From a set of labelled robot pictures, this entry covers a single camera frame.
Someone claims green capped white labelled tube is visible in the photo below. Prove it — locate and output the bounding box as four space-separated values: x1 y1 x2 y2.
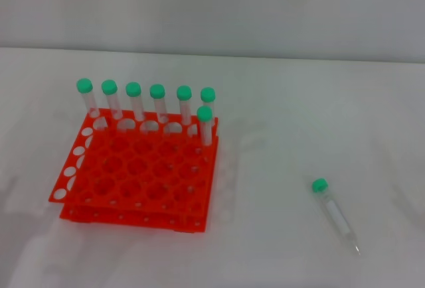
311 177 363 257

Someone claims green capped clear test tube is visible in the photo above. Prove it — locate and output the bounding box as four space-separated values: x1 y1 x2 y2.
149 84 170 124
76 78 101 118
176 85 193 126
197 106 214 147
125 82 146 121
101 79 124 120
200 87 216 127

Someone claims red plastic test tube rack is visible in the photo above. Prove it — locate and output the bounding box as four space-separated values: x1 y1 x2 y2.
47 108 220 233

